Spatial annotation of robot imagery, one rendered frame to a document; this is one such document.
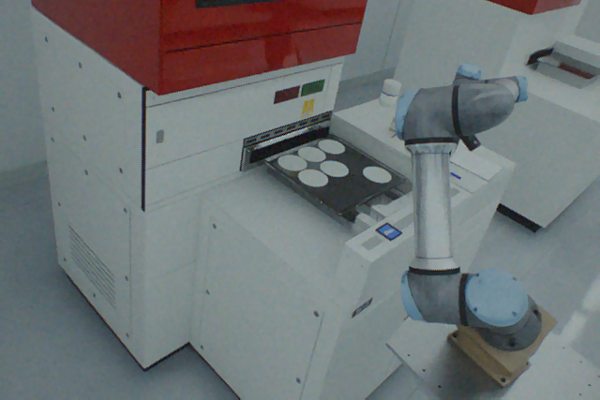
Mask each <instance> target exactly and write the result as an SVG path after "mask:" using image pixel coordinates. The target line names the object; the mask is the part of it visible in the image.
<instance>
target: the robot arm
mask: <svg viewBox="0 0 600 400"><path fill-rule="evenodd" d="M481 75H482V69H481V68H480V67H478V66H476V65H473V64H460V65H459V66H458V69H457V72H456V76H455V78H454V81H453V83H452V85H449V86H441V87H432V88H420V89H418V90H411V91H407V92H405V93H404V94H402V96H401V97H400V98H399V101H398V103H397V106H396V112H395V130H396V135H397V138H398V139H399V140H400V141H404V147H405V148H406V149H407V150H408V151H409V152H410V153H411V155H412V198H413V223H414V247H415V257H414V259H412V260H411V261H410V262H409V269H408V270H406V271H404V272H403V273H402V276H401V280H400V281H401V284H400V293H401V299H402V302H403V306H404V309H405V311H406V313H407V314H408V316H409V317H410V318H411V319H413V320H416V321H423V322H426V323H429V324H430V323H439V324H449V325H458V326H470V327H476V329H477V331H478V332H479V334H480V335H481V336H482V337H483V338H484V339H485V340H486V341H487V342H488V343H490V345H491V346H493V347H495V348H499V349H502V350H507V351H514V350H520V349H523V348H526V347H527V346H529V345H530V344H531V343H532V342H533V341H534V340H535V339H536V338H537V336H538V335H539V332H540V328H541V317H540V313H539V307H538V305H537V303H536V302H535V300H534V299H533V298H532V297H530V296H529V295H528V294H527V293H526V291H525V289H524V288H523V286H522V285H521V284H520V282H519V281H518V280H517V279H516V278H515V277H514V276H512V275H511V274H509V273H508V272H506V271H504V270H502V269H497V268H488V269H484V270H481V271H479V272H477V273H476V274H471V273H462V272H461V269H460V263H459V262H458V261H457V260H456V259H454V257H453V233H452V209H451V184H450V159H451V158H452V156H453V154H454V153H455V151H456V149H457V148H458V144H459V142H460V140H462V141H463V142H464V143H465V145H466V146H467V149H468V150H469V151H470V152H471V151H473V150H474V149H476V148H477V147H479V146H480V145H481V142H480V141H479V140H478V139H477V138H476V137H475V136H474V135H476V134H479V133H482V132H485V131H488V130H490V129H492V128H493V127H495V126H498V125H500V124H502V123H503V122H504V120H506V119H507V118H508V117H509V115H510V114H511V112H512V110H513V108H514V104H515V103H520V102H526V101H527V100H528V80H527V77H526V76H524V75H521V76H516V75H513V76H511V77H503V78H495V79H487V80H481V79H480V78H481Z"/></svg>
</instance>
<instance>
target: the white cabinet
mask: <svg viewBox="0 0 600 400"><path fill-rule="evenodd" d="M501 199H502V196H500V197H499V198H497V199H496V200H495V201H493V202H492V203H491V204H490V205H488V206H487V207H486V208H484V209H483V210H482V211H480V212H479V213H478V214H476V215H474V216H473V217H472V218H470V219H468V220H467V221H466V222H465V223H463V224H462V225H460V226H459V228H458V229H457V230H455V231H454V232H453V257H454V259H456V260H457V261H458V262H459V263H460V269H461V272H462V273H467V271H468V268H469V266H470V264H471V262H472V260H473V257H474V255H475V253H476V251H477V249H478V247H479V245H480V243H481V241H482V239H483V237H484V235H485V232H486V230H487V228H488V225H489V223H490V220H491V219H492V217H493V216H494V214H495V212H496V209H497V207H498V205H499V203H500V201H501ZM408 269H409V265H408V266H407V267H405V268H404V269H403V270H401V271H400V272H398V273H397V274H395V275H394V276H393V277H392V278H391V279H390V280H388V281H387V282H386V283H384V284H383V285H381V286H380V287H379V288H377V289H376V290H374V291H373V292H372V293H370V294H369V295H368V296H367V297H366V298H364V299H362V300H360V301H359V302H358V303H356V304H355V305H354V306H353V307H352V308H350V309H349V310H348V311H346V312H344V311H343V310H342V309H340V308H339V307H338V306H337V305H336V304H334V303H333V302H332V301H331V300H328V299H327V298H326V297H324V296H323V295H322V294H321V293H320V292H318V291H317V290H316V289H315V288H314V287H313V286H312V285H311V284H309V283H308V281H307V280H306V279H304V278H303V277H302V276H301V275H300V274H298V273H297V272H296V271H295V270H293V269H292V268H291V267H290V266H288V265H287V264H286V263H285V262H284V261H282V260H280V259H279V258H277V256H276V255H275V254H274V253H272V252H271V251H270V250H269V249H267V248H266V247H265V246H264V245H263V244H261V243H260V242H259V241H258V240H256V239H255V238H254V237H253V236H251V235H250V234H249V233H248V232H247V231H245V230H244V229H243V228H242V227H240V226H239V225H238V224H237V222H235V221H234V220H232V219H230V218H229V217H228V216H227V215H225V214H224V213H223V212H222V211H221V210H219V209H218V207H217V206H216V205H214V204H213V203H212V202H211V201H209V200H208V199H207V198H206V197H204V196H203V195H202V194H201V204H200V216H199V227H198V239H197V260H196V273H195V284H194V296H193V306H192V319H191V330H190V341H189V342H190V343H191V344H192V345H193V346H194V348H195V349H196V352H197V353H198V354H199V355H200V357H201V358H202V359H203V360H204V361H205V362H206V363H207V364H208V365H209V366H210V368H211V369H212V370H213V371H214V372H215V373H216V374H217V375H218V376H219V378H220V379H221V380H223V381H224V382H225V383H226V384H227V385H228V386H229V388H230V389H231V390H232V391H233V392H234V393H235V395H236V396H237V397H238V399H239V400H364V399H365V398H366V397H368V396H369V395H370V394H371V393H372V392H373V391H374V390H375V389H376V388H377V387H378V386H379V385H380V384H381V383H382V382H383V381H384V380H385V379H386V378H389V377H390V375H391V374H392V373H393V372H394V371H395V370H396V369H397V368H398V367H399V366H400V365H401V364H402V362H401V361H400V360H399V359H398V358H397V357H396V356H395V355H394V354H393V353H392V351H391V349H390V348H389V347H388V346H386V345H385V344H386V342H387V341H388V340H389V338H391V336H392V335H393V334H394V333H395V331H396V330H397V329H398V328H399V327H400V326H401V324H402V323H403V322H404V321H405V320H406V319H407V318H408V317H409V316H408V314H407V313H406V311H405V309H404V306H403V302H402V299H401V293H400V284H401V281H400V280H401V276H402V273H403V272H404V271H406V270H408Z"/></svg>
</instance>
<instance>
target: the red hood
mask: <svg viewBox="0 0 600 400"><path fill-rule="evenodd" d="M31 3H32V6H33V7H34V8H35V9H36V10H38V11H39V12H41V13H42V14H43V15H45V16H46V17H48V18H49V19H52V20H53V21H55V22H56V23H58V24H59V25H61V26H62V27H64V28H65V29H66V30H68V31H69V32H70V33H71V34H72V35H74V36H75V37H76V38H77V39H79V40H80V41H82V42H83V43H84V44H86V45H87V46H89V47H90V48H91V49H93V50H94V51H96V52H97V53H99V54H100V55H102V56H103V57H104V58H106V59H107V60H110V61H111V62H113V63H114V64H116V66H117V67H119V68H121V69H122V70H124V71H125V72H126V73H127V74H128V75H130V76H131V77H132V78H134V79H135V80H137V81H138V82H140V83H141V84H143V85H144V86H145V87H147V88H148V89H150V90H151V91H152V92H154V93H155V94H156V95H157V96H164V95H168V94H173V93H177V92H182V91H186V90H190V89H195V88H198V87H203V86H206V85H211V84H216V83H220V82H225V81H232V80H237V79H240V78H245V77H248V76H253V75H258V74H262V73H266V72H270V71H275V70H279V69H282V68H287V67H295V66H300V65H303V64H308V63H312V62H321V61H324V60H329V59H334V58H338V57H342V56H346V55H351V54H355V51H356V47H357V43H358V38H359V35H360V31H361V26H362V22H363V20H364V16H365V11H366V7H367V3H368V0H31Z"/></svg>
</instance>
